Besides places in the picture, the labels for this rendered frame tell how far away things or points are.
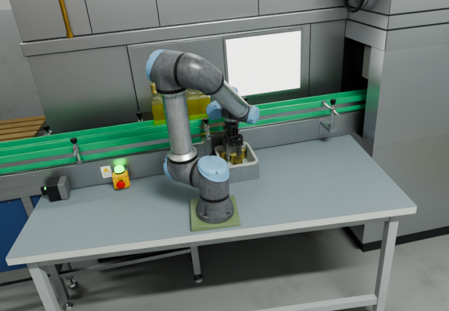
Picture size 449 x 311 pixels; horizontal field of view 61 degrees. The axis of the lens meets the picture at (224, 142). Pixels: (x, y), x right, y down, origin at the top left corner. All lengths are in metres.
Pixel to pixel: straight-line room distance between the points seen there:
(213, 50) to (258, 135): 0.49
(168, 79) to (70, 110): 0.92
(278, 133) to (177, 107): 0.81
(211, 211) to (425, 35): 1.26
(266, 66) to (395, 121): 0.72
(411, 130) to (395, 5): 0.65
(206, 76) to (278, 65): 0.90
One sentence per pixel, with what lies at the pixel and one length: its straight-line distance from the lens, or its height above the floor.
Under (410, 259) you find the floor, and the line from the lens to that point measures 2.59.
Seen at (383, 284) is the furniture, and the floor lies 0.29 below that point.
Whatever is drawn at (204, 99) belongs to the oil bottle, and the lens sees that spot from 1.88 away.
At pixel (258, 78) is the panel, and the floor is 1.08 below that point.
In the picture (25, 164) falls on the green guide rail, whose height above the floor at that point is 0.91.
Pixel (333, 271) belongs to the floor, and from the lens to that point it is 2.41.
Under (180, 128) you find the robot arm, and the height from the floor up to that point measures 1.14.
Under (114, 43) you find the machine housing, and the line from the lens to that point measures 1.95.
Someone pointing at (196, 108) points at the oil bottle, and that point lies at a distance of 1.89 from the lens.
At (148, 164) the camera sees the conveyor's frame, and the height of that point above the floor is 0.82.
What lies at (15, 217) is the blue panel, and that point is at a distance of 2.11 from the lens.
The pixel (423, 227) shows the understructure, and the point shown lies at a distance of 2.64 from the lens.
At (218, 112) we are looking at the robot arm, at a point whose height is 1.11.
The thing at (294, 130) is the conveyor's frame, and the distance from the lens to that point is 2.05.
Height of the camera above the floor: 1.70
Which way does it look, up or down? 27 degrees down
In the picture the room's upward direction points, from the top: 5 degrees counter-clockwise
